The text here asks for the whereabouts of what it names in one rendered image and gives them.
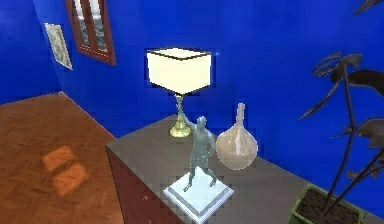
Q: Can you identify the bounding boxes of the brown framed window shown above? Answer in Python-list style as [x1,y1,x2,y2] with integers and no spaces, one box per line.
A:
[64,0,118,67]

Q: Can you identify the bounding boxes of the white shade brass table lamp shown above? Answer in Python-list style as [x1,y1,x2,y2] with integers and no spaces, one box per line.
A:
[146,46,213,139]

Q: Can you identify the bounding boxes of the dark red grey-top sideboard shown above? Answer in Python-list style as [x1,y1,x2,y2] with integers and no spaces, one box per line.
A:
[105,114,384,224]

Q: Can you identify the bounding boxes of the white framed wall picture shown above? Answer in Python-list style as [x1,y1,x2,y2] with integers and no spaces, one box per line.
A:
[44,22,74,71]

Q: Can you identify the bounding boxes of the dark house plant green pot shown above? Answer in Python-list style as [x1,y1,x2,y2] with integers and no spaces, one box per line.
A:
[288,0,384,224]

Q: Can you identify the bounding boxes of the grey figure statue white base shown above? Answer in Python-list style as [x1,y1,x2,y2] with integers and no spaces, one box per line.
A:
[162,110,235,224]

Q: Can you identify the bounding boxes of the clear round glass vase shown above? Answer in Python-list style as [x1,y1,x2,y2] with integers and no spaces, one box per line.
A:
[215,102,259,172]

